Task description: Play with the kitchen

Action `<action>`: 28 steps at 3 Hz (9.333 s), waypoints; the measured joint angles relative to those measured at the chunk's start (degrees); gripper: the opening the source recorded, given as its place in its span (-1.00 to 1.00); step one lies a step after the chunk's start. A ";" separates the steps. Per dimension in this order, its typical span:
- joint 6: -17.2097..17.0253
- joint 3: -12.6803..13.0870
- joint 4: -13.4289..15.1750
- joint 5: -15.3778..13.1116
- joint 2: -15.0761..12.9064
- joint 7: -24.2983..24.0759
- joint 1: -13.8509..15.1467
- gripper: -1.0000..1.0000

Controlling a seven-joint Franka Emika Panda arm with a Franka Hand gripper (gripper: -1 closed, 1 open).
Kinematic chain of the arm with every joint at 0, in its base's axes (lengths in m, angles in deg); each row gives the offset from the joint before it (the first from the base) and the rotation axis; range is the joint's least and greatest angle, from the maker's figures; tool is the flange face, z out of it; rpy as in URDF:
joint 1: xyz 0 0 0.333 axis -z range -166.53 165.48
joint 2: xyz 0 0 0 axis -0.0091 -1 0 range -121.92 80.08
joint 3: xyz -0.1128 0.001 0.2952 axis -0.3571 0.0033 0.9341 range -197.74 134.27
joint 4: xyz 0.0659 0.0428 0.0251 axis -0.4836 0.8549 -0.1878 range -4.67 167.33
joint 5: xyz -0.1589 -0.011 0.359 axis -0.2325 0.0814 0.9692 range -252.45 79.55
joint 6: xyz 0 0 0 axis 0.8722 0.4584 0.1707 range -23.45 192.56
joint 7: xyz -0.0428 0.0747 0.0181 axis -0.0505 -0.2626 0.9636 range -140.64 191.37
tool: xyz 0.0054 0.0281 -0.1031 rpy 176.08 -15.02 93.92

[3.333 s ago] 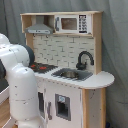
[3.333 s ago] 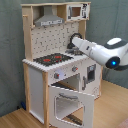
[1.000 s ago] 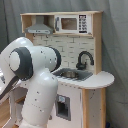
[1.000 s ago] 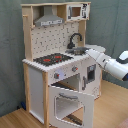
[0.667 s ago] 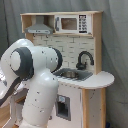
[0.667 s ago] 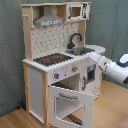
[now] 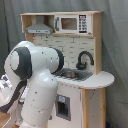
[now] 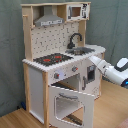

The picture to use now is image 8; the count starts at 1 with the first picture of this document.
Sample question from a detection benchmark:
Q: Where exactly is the red stove knob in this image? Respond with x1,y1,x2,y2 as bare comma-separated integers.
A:
54,73,59,79
71,66,79,73

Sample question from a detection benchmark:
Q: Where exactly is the black toy stovetop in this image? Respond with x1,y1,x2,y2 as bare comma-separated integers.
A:
34,53,71,66

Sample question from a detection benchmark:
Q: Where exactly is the grey cabinet door handle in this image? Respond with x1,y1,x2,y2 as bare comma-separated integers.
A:
82,76,86,90

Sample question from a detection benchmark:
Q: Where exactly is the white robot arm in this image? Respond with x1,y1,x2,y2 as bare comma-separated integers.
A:
89,56,128,87

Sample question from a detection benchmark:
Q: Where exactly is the grey ice dispenser panel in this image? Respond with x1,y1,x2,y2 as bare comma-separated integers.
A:
87,65,96,83

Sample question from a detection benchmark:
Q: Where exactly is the white toy microwave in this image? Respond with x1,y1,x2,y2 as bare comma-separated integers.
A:
67,3,90,21

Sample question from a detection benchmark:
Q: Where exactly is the black toy faucet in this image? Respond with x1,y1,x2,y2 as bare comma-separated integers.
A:
67,33,82,49

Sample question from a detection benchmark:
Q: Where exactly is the grey range hood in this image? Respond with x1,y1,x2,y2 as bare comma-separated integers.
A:
35,5,64,27

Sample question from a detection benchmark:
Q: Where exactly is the wooden toy kitchen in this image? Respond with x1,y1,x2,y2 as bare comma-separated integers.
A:
22,2,105,128

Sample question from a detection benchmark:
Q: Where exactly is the red right stove knob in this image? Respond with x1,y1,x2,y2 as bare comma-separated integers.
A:
71,66,79,73

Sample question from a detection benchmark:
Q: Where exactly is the white oven door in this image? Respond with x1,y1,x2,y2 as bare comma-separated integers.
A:
49,86,94,128

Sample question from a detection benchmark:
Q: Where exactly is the red left stove knob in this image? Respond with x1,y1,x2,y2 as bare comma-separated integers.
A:
54,73,59,79

